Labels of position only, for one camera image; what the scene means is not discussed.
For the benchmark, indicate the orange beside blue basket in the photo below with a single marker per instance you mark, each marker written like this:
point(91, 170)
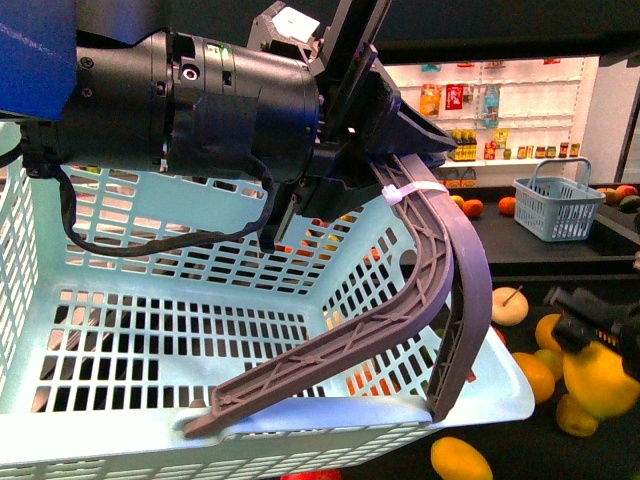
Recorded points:
point(507, 206)

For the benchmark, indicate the small yellow pear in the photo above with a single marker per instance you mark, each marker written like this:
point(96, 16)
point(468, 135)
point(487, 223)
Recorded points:
point(572, 419)

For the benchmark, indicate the yellow apple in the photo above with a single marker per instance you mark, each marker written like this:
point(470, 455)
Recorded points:
point(538, 375)
point(544, 330)

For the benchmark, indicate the small blue basket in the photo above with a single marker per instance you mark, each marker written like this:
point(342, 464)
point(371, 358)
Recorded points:
point(555, 208)

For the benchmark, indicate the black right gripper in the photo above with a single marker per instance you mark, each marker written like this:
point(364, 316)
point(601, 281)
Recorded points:
point(586, 318)

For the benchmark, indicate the grey basket handle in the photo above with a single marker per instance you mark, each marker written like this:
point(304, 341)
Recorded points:
point(450, 263)

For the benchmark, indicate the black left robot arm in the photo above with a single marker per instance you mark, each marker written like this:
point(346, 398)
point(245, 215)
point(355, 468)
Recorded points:
point(110, 84)

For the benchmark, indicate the white pear with stem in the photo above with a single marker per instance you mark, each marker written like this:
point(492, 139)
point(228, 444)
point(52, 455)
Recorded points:
point(509, 306)

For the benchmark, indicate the near yellow apple front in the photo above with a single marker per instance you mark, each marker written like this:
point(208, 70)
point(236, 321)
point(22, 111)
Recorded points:
point(538, 375)

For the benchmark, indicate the yellow mango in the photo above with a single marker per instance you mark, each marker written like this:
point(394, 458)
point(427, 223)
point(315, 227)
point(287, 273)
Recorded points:
point(453, 458)

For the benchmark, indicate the yellow lemon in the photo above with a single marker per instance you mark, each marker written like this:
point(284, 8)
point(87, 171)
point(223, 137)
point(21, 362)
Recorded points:
point(595, 378)

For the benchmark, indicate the orange beside far lemon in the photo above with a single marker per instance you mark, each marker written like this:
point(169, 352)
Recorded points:
point(473, 208)

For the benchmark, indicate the large teal shopping basket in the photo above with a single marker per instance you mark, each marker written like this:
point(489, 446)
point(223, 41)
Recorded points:
point(103, 360)

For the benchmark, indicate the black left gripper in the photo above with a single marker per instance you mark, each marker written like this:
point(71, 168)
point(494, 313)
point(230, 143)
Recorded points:
point(334, 182)

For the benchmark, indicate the white grocery shelf right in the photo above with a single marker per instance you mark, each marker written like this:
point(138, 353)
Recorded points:
point(506, 116)

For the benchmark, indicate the white zip tie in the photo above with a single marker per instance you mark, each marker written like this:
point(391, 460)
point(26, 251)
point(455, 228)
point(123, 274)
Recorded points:
point(393, 195)

